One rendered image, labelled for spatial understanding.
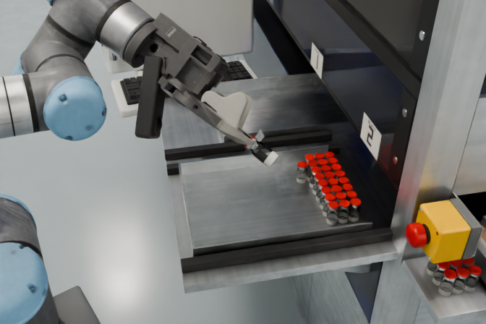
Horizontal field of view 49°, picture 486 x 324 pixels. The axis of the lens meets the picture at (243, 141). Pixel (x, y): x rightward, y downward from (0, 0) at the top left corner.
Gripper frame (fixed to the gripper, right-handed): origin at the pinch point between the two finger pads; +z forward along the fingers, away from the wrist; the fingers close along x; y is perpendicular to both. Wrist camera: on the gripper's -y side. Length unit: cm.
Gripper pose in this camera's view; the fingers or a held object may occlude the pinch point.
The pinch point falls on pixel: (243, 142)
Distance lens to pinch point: 74.6
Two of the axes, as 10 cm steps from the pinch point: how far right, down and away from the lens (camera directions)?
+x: 1.5, -0.3, 9.9
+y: 6.1, -7.8, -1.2
